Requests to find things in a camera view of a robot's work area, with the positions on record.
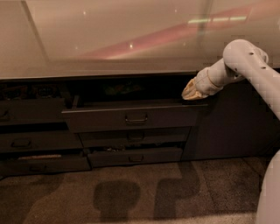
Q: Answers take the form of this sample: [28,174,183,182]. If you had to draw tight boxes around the grey cabinet door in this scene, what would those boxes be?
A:
[182,80,280,160]

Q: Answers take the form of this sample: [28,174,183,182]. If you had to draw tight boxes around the grey drawer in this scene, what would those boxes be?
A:
[79,127,191,147]
[0,156,91,177]
[0,130,82,153]
[61,100,208,133]
[87,147,183,167]
[0,98,65,126]

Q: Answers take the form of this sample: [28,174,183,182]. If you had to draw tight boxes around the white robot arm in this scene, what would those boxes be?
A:
[182,39,280,224]

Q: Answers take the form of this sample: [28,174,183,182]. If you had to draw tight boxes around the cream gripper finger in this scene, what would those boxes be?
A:
[181,79,207,101]

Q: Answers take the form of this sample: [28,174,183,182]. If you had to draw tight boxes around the green snack bag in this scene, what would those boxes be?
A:
[103,83,144,95]

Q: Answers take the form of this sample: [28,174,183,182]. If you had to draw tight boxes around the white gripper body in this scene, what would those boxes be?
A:
[193,67,223,97]

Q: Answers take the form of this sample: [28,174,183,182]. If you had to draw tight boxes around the dark snack packets in drawer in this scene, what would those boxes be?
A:
[0,84,60,101]

